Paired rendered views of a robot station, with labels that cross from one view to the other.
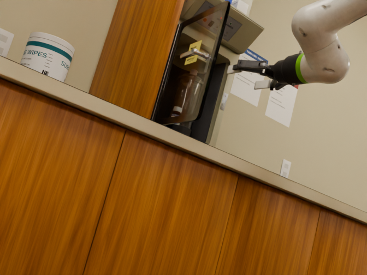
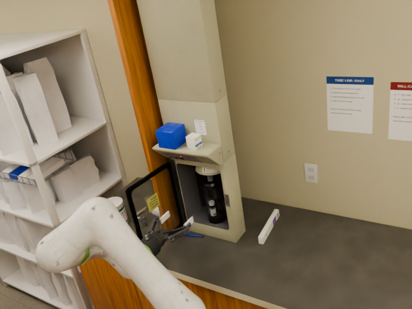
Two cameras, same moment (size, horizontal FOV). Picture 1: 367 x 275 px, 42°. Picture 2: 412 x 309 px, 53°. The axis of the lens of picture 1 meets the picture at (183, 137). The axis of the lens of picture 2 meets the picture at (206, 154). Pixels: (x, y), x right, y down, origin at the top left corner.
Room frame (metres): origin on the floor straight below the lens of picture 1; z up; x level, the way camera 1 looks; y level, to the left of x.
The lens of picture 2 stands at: (1.19, -1.73, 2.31)
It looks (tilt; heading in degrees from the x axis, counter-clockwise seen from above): 26 degrees down; 71
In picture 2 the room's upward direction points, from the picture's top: 10 degrees counter-clockwise
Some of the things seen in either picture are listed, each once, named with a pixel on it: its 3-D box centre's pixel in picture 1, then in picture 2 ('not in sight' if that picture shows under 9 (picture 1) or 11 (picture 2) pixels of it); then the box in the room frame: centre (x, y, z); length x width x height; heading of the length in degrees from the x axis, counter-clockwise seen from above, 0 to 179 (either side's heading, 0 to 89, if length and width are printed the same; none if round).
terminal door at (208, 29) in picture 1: (188, 66); (156, 208); (1.50, 0.04, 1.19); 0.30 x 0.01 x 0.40; 28
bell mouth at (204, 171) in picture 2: not in sight; (211, 162); (1.83, 0.04, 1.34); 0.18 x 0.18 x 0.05
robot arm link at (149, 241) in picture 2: (297, 68); (148, 246); (1.37, -0.28, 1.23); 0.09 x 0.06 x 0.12; 125
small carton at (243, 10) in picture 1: (237, 10); (194, 141); (1.72, -0.07, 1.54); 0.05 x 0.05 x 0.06; 29
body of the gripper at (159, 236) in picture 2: (279, 72); (159, 237); (1.43, -0.24, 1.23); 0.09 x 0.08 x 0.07; 35
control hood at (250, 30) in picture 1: (223, 23); (187, 155); (1.69, -0.03, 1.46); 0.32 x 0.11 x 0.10; 125
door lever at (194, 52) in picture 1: (193, 55); not in sight; (1.42, 0.04, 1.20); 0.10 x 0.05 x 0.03; 28
